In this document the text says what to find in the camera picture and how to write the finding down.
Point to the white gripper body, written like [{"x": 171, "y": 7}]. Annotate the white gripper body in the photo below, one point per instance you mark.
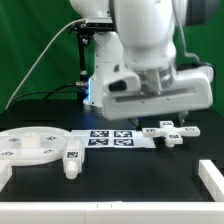
[{"x": 189, "y": 90}]

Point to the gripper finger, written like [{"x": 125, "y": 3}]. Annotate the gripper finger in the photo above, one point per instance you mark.
[{"x": 182, "y": 116}]

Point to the white cross-shaped table base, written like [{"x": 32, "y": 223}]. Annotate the white cross-shaped table base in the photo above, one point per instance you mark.
[{"x": 172, "y": 135}]

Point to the white round table top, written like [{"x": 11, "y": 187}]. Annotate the white round table top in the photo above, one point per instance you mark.
[{"x": 35, "y": 145}]

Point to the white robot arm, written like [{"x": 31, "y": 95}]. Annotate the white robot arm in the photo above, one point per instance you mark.
[{"x": 135, "y": 57}]

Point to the white fiducial marker sheet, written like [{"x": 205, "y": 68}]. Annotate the white fiducial marker sheet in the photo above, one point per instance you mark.
[{"x": 113, "y": 139}]

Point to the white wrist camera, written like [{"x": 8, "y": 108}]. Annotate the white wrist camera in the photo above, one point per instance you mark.
[{"x": 121, "y": 82}]

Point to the white fence frame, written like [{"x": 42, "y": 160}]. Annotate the white fence frame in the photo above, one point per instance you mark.
[{"x": 125, "y": 212}]

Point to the black camera stand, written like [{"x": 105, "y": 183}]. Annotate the black camera stand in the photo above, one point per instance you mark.
[{"x": 82, "y": 50}]

